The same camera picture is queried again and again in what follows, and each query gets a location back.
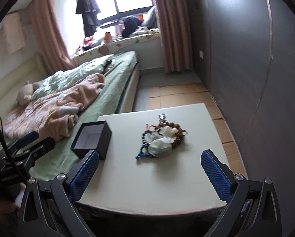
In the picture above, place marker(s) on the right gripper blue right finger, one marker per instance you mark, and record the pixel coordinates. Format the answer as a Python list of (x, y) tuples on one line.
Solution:
[(217, 173)]

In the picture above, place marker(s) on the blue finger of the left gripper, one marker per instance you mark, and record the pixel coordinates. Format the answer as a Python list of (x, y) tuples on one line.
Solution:
[(27, 139)]

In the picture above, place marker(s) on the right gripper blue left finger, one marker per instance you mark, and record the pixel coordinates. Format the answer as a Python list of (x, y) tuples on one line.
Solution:
[(81, 174)]

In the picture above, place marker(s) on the black jewelry box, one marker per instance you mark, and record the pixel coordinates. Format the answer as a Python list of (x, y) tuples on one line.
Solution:
[(92, 136)]

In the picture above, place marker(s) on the silver metal charm keychain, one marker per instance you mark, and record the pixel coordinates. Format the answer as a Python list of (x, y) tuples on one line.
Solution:
[(162, 117)]

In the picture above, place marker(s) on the left hand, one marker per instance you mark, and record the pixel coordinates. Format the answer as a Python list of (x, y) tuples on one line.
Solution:
[(11, 198)]

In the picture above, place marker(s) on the pink fleece blanket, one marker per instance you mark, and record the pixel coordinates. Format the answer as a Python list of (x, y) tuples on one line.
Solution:
[(54, 115)]

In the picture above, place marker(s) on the green bed mattress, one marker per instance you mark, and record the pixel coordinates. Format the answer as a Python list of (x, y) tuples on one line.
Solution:
[(117, 80)]

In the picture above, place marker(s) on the beige plush toy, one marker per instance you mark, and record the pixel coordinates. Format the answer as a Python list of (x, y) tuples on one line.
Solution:
[(25, 94)]

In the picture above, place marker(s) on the cream padded headboard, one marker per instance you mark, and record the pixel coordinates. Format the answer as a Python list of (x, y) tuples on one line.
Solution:
[(32, 70)]

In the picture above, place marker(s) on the light green quilt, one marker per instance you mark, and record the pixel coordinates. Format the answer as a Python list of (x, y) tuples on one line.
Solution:
[(62, 80)]

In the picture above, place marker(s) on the left pink curtain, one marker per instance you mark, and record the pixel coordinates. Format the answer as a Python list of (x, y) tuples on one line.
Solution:
[(48, 37)]

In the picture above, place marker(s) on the pink curtain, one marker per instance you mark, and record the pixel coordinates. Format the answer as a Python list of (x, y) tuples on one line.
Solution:
[(48, 37), (174, 35)]

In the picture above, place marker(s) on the patterned window seat cushion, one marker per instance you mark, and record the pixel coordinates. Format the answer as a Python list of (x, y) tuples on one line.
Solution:
[(102, 48)]

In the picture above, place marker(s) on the flattened cardboard sheets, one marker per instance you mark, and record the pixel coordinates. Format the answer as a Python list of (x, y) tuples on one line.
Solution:
[(193, 104)]

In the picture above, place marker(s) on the beige hanging towel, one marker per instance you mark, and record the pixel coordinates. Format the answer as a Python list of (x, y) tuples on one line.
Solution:
[(13, 33)]

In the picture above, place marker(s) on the orange item on sill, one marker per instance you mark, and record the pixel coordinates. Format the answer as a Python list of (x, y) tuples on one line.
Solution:
[(107, 37)]

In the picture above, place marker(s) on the dark hanging clothes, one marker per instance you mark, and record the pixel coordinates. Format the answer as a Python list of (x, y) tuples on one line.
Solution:
[(89, 10)]

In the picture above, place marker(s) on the black bag on sill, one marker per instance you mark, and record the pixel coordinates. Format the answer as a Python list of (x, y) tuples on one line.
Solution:
[(131, 23)]

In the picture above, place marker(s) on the grey pillow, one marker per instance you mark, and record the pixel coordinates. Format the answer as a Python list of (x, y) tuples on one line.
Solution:
[(151, 21)]

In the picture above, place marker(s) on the right pink curtain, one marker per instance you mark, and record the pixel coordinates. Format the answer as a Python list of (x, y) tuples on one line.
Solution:
[(174, 35)]

